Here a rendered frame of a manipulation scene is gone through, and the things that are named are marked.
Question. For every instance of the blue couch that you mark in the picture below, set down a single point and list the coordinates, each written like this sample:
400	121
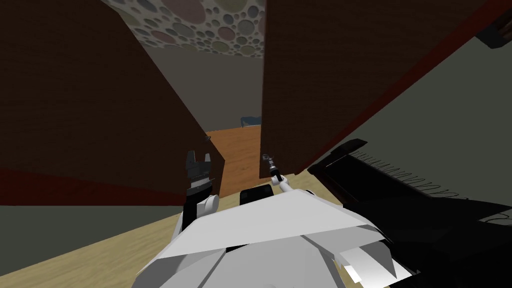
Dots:
251	121

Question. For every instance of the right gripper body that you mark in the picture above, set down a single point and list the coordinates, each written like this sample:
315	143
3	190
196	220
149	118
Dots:
273	168

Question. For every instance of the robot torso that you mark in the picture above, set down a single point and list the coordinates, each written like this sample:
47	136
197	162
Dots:
280	224

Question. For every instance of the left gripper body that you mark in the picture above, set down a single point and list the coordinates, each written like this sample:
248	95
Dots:
199	178

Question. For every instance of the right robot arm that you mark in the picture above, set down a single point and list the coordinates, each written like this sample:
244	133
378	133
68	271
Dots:
282	183

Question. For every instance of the brown door leaf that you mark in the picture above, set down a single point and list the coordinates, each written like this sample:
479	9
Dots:
320	80
88	100

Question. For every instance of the black grand piano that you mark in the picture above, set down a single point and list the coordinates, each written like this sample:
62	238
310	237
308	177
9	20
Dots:
400	208

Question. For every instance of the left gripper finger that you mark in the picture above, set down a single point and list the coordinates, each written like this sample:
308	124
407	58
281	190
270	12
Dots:
191	159
206	160

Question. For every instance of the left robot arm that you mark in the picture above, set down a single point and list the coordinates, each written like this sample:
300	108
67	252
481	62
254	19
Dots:
206	204

